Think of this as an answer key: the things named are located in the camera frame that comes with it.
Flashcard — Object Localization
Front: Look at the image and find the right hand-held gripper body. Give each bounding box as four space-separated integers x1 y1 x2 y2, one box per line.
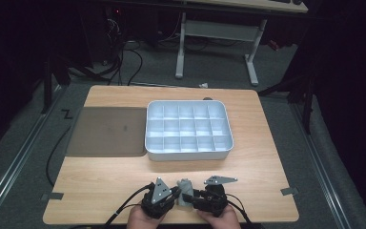
193 176 238 219

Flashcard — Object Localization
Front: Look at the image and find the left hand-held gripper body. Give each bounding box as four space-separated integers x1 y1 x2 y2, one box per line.
140 177 182 219

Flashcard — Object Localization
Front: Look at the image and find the grey sock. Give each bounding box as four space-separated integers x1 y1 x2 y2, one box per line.
176 178 194 211

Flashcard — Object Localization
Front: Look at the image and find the person's right hand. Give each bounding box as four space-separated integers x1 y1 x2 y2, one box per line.
197 204 242 229

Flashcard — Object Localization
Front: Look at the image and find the person's left hand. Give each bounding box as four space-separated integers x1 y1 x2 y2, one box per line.
127 204 166 229

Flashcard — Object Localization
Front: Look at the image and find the white divided storage box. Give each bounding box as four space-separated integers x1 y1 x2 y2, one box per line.
144 99 234 162

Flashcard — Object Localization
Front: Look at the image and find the grey tape piece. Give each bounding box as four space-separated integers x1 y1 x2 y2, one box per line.
41 192 65 201
280 187 299 197

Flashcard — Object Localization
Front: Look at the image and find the black metal stand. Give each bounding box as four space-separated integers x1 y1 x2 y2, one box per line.
41 56 72 115
258 73 315 135

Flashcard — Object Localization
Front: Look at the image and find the white-legged wooden desk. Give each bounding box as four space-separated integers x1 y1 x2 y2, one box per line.
174 0 309 87

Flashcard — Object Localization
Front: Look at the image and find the black computer tower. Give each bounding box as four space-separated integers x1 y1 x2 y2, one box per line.
79 6 128 65

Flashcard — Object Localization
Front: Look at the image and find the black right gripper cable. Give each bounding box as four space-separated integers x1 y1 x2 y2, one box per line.
225 193 255 228

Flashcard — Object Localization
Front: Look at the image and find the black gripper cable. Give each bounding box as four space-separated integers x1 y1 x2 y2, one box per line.
103 183 155 229
225 193 255 228

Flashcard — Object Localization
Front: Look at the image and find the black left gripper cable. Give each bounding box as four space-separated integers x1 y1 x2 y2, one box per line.
103 183 155 229

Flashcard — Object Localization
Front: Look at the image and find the metal floor rail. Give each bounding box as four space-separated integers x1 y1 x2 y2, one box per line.
0 85 65 220
290 103 352 229

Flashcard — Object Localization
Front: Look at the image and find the black looped floor cable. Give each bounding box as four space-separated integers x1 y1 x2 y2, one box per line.
108 47 144 87

